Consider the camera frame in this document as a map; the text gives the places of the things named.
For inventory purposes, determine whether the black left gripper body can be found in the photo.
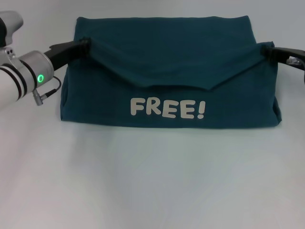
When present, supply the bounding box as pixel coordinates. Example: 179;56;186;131
43;40;84;72

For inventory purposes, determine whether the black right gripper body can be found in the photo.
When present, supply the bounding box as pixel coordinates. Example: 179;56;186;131
270;46;305;71

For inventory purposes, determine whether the blue shirt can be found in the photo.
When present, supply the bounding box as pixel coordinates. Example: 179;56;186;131
60;15;282;130

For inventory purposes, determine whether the silver right cable plug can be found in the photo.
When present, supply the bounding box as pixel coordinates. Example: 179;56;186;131
286;55;301;65

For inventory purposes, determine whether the silver cable plug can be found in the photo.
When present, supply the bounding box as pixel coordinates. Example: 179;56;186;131
286;55;301;65
32;89;48;107

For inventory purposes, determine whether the grey left arm cable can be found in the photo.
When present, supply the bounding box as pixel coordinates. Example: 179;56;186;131
42;75;62;99

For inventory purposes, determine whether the silver left cable plug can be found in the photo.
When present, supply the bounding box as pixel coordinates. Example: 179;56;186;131
32;89;48;107

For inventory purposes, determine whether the silver left camera bracket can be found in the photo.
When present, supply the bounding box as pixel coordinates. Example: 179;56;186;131
0;46;18;67

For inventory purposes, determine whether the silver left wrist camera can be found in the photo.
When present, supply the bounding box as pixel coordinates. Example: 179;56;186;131
0;10;24;49

